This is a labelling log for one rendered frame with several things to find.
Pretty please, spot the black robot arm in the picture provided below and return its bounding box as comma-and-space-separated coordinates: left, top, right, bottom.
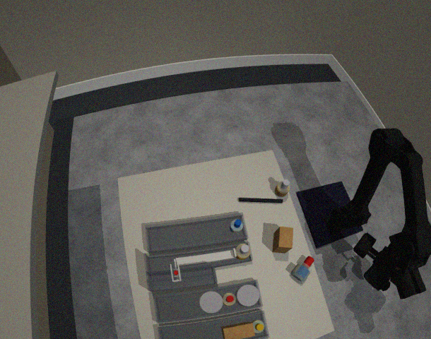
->
324, 128, 431, 299

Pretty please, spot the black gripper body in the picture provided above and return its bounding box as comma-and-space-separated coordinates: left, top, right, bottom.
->
353, 233, 400, 273

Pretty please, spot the black flat bar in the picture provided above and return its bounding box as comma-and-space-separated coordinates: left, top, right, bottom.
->
239, 198, 283, 203

